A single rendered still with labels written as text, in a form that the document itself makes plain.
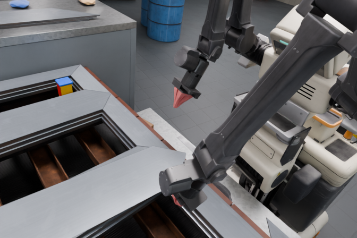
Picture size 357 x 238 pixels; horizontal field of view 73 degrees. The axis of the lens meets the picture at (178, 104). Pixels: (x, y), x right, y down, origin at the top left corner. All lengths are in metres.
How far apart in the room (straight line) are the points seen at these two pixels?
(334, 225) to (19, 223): 1.92
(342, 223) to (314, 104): 1.45
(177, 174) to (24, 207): 0.45
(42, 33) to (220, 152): 1.08
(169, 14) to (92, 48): 2.71
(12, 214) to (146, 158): 0.40
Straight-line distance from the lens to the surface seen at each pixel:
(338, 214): 2.27
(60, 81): 1.26
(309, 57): 0.40
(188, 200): 0.68
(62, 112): 1.09
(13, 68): 1.40
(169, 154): 0.90
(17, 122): 1.10
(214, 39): 0.82
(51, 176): 1.11
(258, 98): 0.43
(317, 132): 1.29
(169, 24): 4.12
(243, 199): 1.08
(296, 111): 0.90
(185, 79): 0.85
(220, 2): 0.79
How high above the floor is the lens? 1.52
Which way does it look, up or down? 35 degrees down
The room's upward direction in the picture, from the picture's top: 9 degrees clockwise
